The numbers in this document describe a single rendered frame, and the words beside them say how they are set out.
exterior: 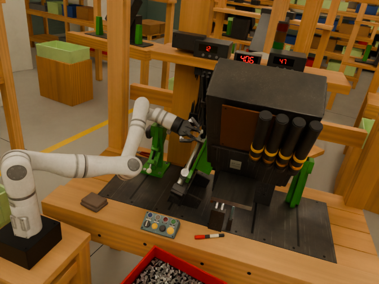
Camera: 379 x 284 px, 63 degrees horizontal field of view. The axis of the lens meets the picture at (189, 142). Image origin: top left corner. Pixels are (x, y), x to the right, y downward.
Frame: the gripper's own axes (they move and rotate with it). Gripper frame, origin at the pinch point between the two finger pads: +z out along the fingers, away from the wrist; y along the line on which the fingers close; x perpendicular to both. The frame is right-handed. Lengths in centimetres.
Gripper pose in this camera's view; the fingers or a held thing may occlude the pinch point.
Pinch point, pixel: (201, 136)
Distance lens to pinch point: 145.3
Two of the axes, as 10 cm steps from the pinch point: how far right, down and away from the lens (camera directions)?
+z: 8.9, 4.5, -0.6
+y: 4.5, -8.6, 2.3
